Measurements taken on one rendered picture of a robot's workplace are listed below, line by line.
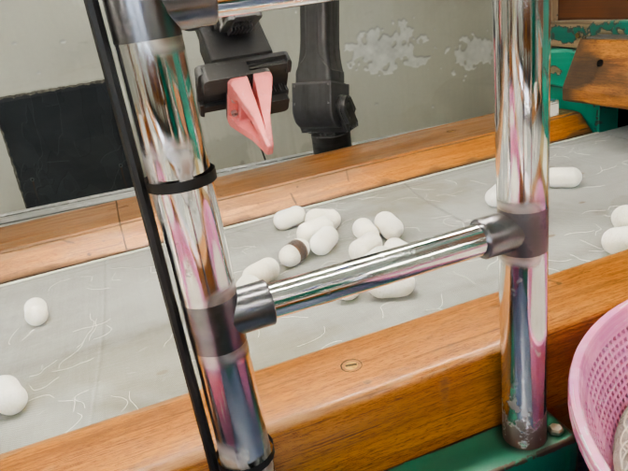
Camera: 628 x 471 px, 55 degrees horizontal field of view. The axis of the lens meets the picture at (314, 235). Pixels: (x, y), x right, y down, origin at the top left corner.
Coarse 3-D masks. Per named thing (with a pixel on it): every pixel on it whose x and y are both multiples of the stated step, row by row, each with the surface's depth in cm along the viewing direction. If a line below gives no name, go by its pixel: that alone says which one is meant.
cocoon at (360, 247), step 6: (366, 234) 51; (372, 234) 51; (354, 240) 50; (360, 240) 50; (366, 240) 50; (372, 240) 50; (378, 240) 50; (354, 246) 49; (360, 246) 49; (366, 246) 49; (372, 246) 50; (354, 252) 49; (360, 252) 49; (366, 252) 49; (354, 258) 49
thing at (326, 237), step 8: (320, 232) 52; (328, 232) 53; (336, 232) 53; (312, 240) 52; (320, 240) 52; (328, 240) 52; (336, 240) 53; (312, 248) 52; (320, 248) 52; (328, 248) 52
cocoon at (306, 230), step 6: (306, 222) 55; (312, 222) 55; (318, 222) 55; (324, 222) 55; (330, 222) 55; (300, 228) 54; (306, 228) 54; (312, 228) 54; (318, 228) 55; (300, 234) 54; (306, 234) 54; (312, 234) 54
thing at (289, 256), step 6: (306, 240) 52; (288, 246) 51; (282, 252) 51; (288, 252) 50; (294, 252) 50; (282, 258) 51; (288, 258) 50; (294, 258) 50; (300, 258) 51; (288, 264) 51; (294, 264) 51
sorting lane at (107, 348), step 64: (384, 192) 66; (448, 192) 63; (576, 192) 58; (128, 256) 59; (256, 256) 55; (320, 256) 53; (576, 256) 46; (0, 320) 50; (64, 320) 48; (128, 320) 47; (320, 320) 43; (384, 320) 41; (64, 384) 40; (128, 384) 38; (0, 448) 34
